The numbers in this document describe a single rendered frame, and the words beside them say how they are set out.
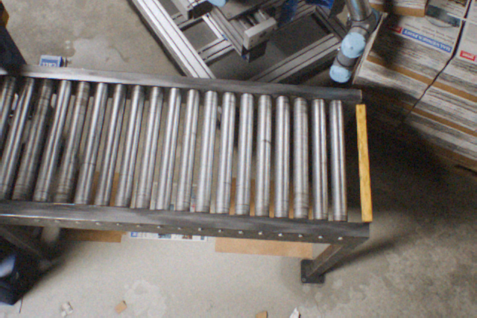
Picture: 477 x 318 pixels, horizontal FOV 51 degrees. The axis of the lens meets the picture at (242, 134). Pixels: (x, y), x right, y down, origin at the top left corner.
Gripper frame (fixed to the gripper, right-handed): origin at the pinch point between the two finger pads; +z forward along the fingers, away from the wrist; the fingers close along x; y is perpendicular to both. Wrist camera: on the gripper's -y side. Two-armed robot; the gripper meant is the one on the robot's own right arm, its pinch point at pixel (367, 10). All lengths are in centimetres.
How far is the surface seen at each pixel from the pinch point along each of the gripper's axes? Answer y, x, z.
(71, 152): 22, 70, -99
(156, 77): 18, 58, -61
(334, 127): -4, -3, -53
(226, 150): 7, 26, -77
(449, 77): -25.3, -34.3, -6.0
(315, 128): -2, 2, -56
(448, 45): -10.3, -31.7, -2.3
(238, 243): -74, 38, -86
